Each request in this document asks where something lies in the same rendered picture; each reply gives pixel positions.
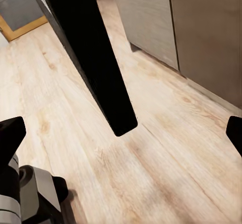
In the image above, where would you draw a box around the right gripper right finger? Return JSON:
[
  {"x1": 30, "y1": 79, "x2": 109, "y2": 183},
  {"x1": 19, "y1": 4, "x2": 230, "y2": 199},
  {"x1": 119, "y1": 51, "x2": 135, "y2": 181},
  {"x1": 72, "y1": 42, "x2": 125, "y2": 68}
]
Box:
[{"x1": 226, "y1": 116, "x2": 242, "y2": 156}]

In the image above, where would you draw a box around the poster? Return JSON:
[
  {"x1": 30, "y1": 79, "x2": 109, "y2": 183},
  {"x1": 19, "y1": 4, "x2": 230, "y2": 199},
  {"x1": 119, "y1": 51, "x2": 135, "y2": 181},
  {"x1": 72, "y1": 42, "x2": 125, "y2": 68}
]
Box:
[{"x1": 36, "y1": 0, "x2": 138, "y2": 137}]

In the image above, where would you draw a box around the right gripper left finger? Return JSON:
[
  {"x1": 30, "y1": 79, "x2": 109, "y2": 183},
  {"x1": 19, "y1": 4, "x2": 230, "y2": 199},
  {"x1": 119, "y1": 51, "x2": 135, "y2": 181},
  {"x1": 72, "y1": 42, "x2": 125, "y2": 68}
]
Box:
[{"x1": 0, "y1": 116, "x2": 26, "y2": 177}]

